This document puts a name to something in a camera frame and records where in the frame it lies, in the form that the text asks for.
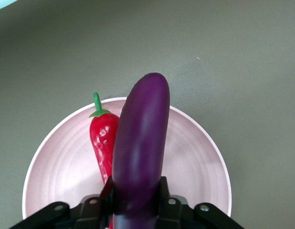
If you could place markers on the long purple eggplant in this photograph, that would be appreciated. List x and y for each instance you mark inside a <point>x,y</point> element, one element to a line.
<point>140,143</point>

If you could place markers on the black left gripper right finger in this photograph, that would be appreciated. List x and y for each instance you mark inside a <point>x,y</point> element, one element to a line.
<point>175,212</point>

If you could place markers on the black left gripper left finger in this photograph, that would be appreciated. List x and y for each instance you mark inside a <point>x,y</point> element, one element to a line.
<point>90,212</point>

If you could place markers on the large table cover sheet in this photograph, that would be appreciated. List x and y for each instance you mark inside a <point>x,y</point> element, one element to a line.
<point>209,47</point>

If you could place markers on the pink round plate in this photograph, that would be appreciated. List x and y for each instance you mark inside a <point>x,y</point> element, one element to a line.
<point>185,155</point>

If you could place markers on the red chili pepper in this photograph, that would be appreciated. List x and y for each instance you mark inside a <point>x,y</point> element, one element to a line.
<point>102,138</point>

